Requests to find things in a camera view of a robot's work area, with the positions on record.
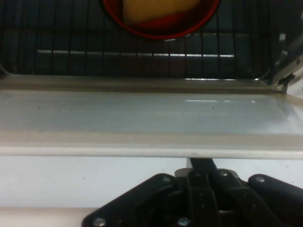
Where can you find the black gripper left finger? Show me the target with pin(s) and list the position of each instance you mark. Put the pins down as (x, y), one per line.
(142, 201)

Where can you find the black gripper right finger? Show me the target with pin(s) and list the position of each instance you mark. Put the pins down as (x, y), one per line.
(265, 203)

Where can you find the cream toaster oven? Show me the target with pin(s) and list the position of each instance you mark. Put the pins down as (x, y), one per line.
(297, 85)

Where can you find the oven heating tube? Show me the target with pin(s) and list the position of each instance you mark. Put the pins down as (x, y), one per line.
(94, 52)

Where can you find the red round plate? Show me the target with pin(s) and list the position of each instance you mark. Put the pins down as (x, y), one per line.
(163, 33)

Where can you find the yellow bread slice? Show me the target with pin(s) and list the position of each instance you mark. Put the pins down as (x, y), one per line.
(156, 10)

